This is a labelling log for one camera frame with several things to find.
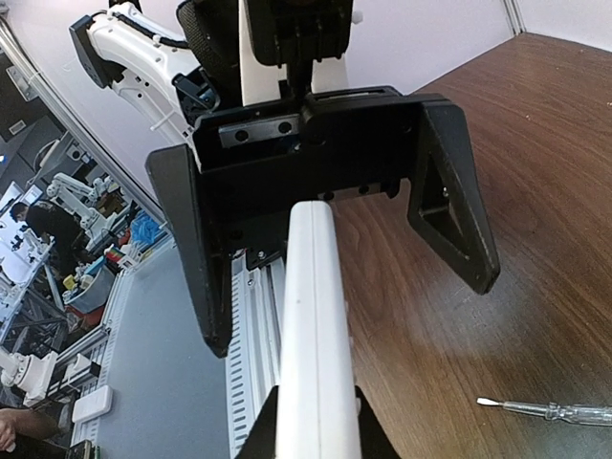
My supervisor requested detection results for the person in dark clothes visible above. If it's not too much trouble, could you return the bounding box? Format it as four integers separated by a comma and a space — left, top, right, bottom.
10, 200, 85, 277

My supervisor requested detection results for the right aluminium corner post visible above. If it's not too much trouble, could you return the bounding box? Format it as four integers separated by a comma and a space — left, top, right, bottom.
501, 0, 526, 36

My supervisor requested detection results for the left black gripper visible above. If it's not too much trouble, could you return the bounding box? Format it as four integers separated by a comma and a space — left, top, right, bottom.
145, 87, 500, 359

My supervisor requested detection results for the white remote control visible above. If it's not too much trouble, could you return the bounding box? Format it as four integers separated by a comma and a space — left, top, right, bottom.
275, 201, 361, 458

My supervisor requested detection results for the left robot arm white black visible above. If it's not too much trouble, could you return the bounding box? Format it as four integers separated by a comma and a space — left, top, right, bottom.
70, 1, 500, 358

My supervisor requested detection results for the clear handle screwdriver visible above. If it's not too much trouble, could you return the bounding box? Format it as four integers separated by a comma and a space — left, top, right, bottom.
476, 397, 611, 427

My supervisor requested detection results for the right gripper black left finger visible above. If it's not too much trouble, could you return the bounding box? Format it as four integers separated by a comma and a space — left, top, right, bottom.
235, 385, 278, 459

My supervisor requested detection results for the front aluminium rail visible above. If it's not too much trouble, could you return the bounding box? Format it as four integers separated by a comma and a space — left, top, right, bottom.
72, 245, 284, 458

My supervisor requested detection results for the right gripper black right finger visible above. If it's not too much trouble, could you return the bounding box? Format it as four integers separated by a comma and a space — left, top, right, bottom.
355, 385, 397, 459

